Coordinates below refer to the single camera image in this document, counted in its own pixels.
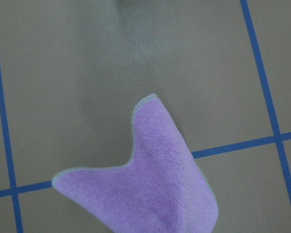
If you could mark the purple microfiber cloth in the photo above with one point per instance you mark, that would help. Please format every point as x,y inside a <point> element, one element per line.
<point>159,190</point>

